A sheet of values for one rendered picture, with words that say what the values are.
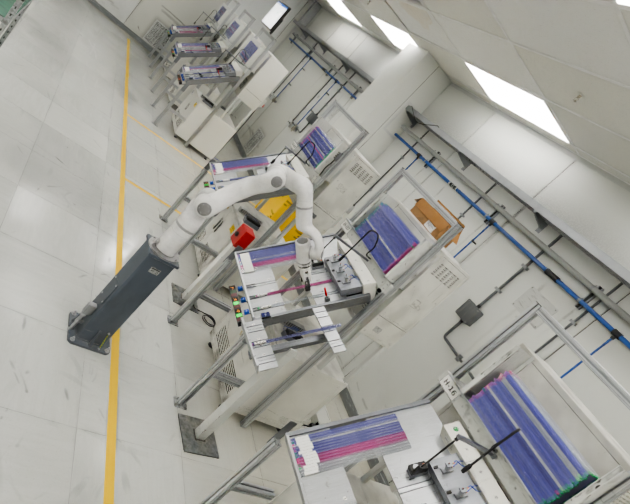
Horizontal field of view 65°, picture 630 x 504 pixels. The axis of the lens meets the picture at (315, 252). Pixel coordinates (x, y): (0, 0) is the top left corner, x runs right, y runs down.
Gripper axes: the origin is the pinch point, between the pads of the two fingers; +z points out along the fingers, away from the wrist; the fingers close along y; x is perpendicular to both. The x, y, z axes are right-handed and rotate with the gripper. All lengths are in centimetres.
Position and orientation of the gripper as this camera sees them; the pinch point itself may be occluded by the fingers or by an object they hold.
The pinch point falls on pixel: (305, 284)
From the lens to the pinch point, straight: 288.6
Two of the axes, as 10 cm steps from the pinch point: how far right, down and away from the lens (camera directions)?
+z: 0.4, 8.0, 5.9
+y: -2.8, -5.6, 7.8
